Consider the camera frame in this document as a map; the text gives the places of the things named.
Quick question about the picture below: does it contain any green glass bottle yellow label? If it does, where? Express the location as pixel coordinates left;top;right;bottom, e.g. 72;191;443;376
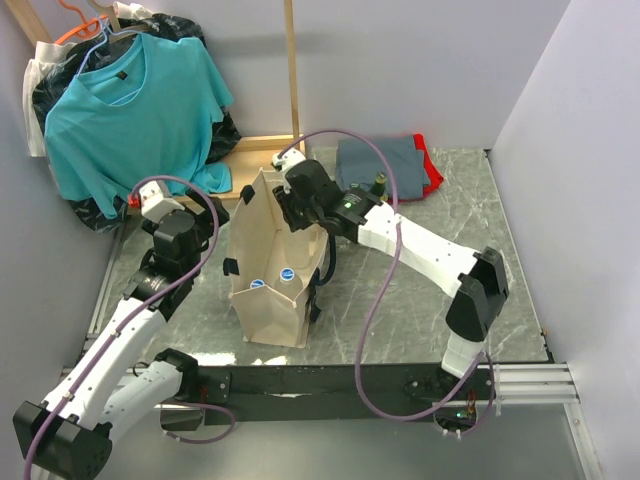
370;172;389;202

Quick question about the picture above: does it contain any beige canvas tote bag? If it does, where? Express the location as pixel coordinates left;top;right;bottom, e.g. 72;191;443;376
223;170;328;348

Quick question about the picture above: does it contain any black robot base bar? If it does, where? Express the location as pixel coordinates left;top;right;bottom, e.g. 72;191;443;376
184;363;458;422

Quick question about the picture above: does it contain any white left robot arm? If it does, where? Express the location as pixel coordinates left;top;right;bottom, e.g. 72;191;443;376
13;182;229;479

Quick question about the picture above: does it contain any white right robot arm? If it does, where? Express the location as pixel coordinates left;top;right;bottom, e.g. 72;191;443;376
272;155;509;398

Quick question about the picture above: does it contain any grey folded garment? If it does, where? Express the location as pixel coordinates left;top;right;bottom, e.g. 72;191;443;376
335;135;431;200

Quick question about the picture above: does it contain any wooden rack base tray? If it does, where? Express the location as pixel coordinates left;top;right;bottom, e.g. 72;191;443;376
124;133;307;217

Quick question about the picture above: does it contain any turquoise t-shirt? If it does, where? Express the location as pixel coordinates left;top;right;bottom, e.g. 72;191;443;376
44;34;233;218

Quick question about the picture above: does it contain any dark patterned shirt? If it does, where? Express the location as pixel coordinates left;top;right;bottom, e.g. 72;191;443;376
31;13;243;234

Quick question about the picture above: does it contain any wooden clothes hanger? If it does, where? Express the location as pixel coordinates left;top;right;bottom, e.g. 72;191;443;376
86;0;148;43

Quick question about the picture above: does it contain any orange clothes hanger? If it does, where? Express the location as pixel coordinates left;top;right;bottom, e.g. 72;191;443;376
55;0;108;45

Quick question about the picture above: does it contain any white hanging garment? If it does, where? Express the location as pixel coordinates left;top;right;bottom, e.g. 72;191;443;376
23;32;134;158

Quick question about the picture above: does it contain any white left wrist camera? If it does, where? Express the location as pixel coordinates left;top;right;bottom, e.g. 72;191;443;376
128;181;181;223

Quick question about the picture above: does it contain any wooden rack post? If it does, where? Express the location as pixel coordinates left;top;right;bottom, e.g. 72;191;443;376
283;0;301;140
5;0;52;45

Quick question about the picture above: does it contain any light blue wire hanger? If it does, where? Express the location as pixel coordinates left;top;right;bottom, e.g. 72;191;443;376
74;20;113;84

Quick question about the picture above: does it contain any wooden rack left post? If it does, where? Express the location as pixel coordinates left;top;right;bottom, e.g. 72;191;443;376
5;0;52;45

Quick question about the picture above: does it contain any aluminium rail frame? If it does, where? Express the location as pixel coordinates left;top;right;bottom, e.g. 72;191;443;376
28;219;605;480

